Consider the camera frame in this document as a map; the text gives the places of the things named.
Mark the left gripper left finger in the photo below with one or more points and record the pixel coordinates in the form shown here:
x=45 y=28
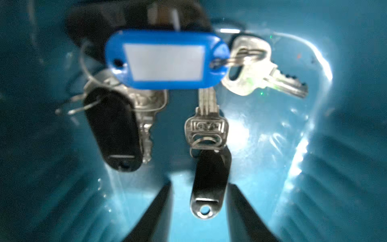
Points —
x=154 y=225

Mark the blue tag key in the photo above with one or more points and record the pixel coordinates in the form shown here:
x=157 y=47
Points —
x=156 y=59

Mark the black tag key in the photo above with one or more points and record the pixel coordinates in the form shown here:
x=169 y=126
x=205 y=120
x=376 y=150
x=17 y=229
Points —
x=120 y=118
x=206 y=133

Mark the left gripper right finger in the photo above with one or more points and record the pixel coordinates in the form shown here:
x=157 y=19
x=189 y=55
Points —
x=244 y=223

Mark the teal plastic storage box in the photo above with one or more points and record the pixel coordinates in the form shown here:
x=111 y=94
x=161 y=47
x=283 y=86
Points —
x=313 y=169

